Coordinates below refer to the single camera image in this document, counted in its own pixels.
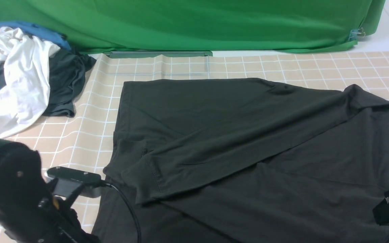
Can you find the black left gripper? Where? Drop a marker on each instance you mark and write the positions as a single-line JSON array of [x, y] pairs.
[[37, 221]]

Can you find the dark gray long-sleeve shirt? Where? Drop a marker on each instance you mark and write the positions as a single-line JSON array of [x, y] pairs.
[[251, 161]]

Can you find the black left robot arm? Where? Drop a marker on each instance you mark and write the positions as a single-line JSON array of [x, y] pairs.
[[21, 177]]

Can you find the white crumpled shirt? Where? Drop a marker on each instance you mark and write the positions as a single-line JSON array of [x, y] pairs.
[[25, 96]]

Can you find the beige checkered tablecloth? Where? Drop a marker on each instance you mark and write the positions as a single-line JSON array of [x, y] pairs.
[[85, 142]]

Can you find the blue crumpled garment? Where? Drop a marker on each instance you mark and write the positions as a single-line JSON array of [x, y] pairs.
[[32, 32]]

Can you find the dark gray crumpled garment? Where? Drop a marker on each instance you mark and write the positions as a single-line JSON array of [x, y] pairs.
[[67, 80]]

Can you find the binder clip on backdrop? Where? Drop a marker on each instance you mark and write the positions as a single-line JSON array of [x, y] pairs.
[[355, 34]]

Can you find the green backdrop cloth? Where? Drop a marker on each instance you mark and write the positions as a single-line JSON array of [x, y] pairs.
[[291, 26]]

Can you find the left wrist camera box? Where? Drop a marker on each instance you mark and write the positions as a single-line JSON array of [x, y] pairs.
[[71, 183]]

